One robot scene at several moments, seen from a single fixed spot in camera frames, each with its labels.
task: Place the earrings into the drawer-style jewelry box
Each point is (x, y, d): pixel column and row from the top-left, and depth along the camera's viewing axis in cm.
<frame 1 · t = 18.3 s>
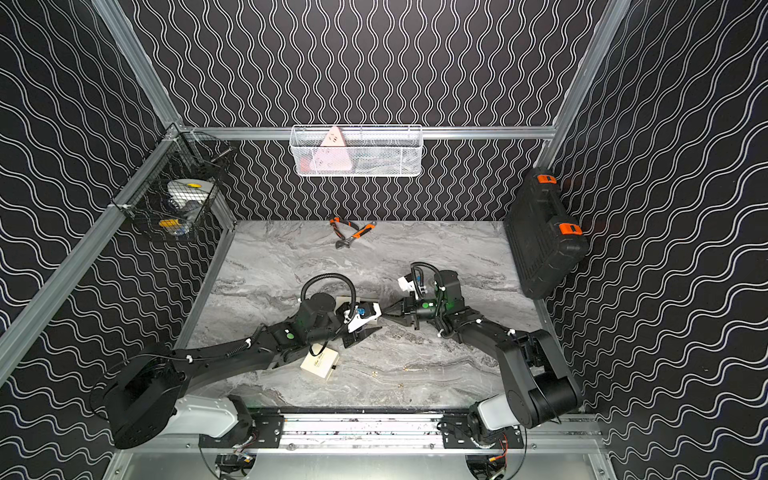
left hand: (375, 312, 78), fingers open
right hand: (381, 314, 78), fingers closed
cream jewelry box: (322, 364, 85), point 3 cm above the table
orange handled adjustable wrench: (346, 243, 116), on the table
black plastic tool case: (544, 239, 91), point 21 cm above the table

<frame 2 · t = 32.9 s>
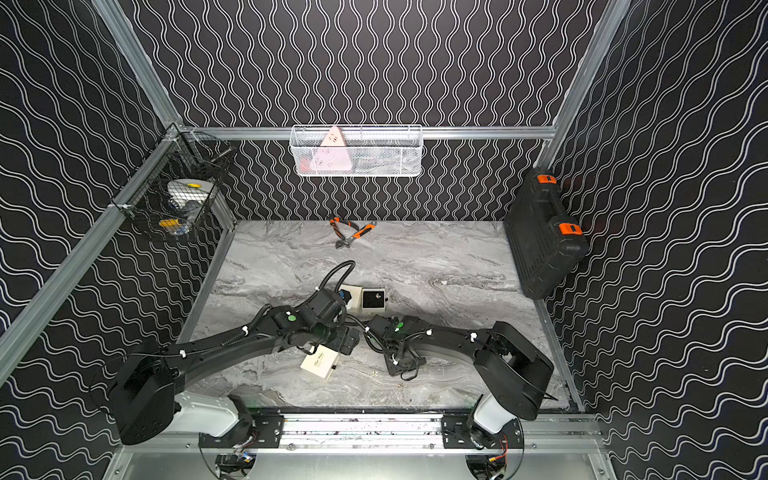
left hand: (346, 332, 82), fingers open
right hand: (402, 365, 85), fingers closed
cream jewelry box drawer: (373, 299, 99), point 2 cm above the table
the other named things where they were.

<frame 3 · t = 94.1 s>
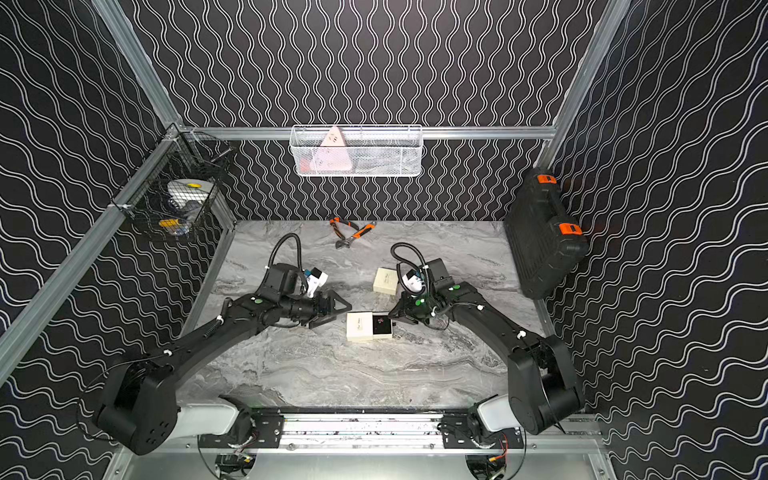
left hand: (342, 308, 79), fingers open
right hand: (390, 314, 83), fingers closed
cream jewelry box: (359, 326, 92), point 3 cm above the table
cream jewelry box sleeve: (385, 281, 102), point 3 cm above the table
box cream drawer: (381, 327, 92), point 2 cm above the table
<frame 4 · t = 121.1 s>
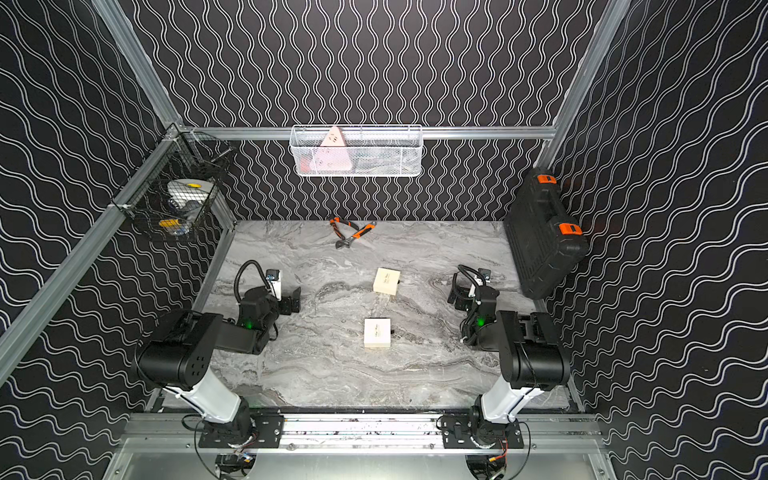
left hand: (282, 283, 95), fingers open
right hand: (471, 285, 97), fingers open
cream jewelry box: (377, 332, 90), point 4 cm above the table
